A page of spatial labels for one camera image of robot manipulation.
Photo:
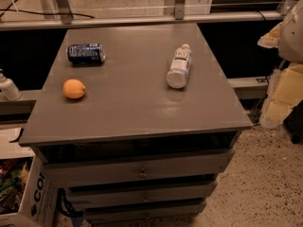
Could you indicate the blue pepsi can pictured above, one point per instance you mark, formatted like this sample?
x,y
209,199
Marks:
x,y
86,53

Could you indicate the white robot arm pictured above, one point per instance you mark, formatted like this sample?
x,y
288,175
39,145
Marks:
x,y
290,42

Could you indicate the grey drawer cabinet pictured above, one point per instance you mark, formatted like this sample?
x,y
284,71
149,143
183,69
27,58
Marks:
x,y
128,109

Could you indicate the clear plastic water bottle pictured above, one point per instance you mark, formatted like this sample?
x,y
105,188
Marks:
x,y
179,68

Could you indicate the top grey drawer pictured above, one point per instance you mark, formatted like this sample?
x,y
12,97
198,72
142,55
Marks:
x,y
152,167

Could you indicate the grey drawer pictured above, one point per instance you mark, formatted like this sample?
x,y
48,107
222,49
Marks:
x,y
144,211
141,194
152,167

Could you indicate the orange fruit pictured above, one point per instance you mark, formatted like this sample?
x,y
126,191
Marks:
x,y
73,89

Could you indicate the middle grey drawer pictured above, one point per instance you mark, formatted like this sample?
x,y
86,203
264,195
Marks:
x,y
141,194

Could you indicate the bottom grey drawer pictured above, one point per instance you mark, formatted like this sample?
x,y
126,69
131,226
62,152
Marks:
x,y
144,211

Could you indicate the yellow foam padding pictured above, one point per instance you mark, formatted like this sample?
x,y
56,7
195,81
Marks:
x,y
285,86

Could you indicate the white cardboard box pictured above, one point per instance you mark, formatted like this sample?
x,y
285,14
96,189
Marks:
x,y
28,198

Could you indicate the metal rail frame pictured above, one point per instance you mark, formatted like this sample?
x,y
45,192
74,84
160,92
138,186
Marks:
x,y
43,14

